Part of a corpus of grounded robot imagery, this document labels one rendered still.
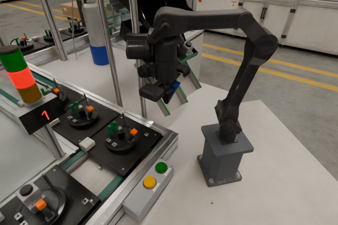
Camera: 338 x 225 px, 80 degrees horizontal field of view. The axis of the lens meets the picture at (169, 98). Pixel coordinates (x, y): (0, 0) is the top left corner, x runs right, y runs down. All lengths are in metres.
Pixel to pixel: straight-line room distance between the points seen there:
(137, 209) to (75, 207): 0.19
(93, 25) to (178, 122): 0.93
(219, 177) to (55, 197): 0.57
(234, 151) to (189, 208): 0.27
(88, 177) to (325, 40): 4.38
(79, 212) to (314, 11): 4.37
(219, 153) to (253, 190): 0.26
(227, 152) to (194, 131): 0.36
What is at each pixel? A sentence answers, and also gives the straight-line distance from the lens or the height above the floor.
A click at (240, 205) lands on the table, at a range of 0.88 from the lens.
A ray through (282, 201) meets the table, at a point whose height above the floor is 0.86.
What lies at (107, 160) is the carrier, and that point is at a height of 0.97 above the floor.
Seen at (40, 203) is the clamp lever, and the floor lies 1.08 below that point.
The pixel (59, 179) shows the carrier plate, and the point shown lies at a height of 0.97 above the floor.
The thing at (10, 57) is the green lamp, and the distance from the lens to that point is 0.64.
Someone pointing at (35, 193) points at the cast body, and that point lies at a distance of 0.71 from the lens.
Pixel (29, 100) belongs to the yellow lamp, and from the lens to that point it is 0.69.
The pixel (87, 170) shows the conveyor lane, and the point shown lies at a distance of 0.90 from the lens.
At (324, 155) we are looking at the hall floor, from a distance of 2.53.
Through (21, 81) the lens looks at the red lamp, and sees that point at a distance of 0.66.
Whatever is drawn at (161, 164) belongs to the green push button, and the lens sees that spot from 0.78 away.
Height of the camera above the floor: 1.62
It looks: 37 degrees down
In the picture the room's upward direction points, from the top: straight up
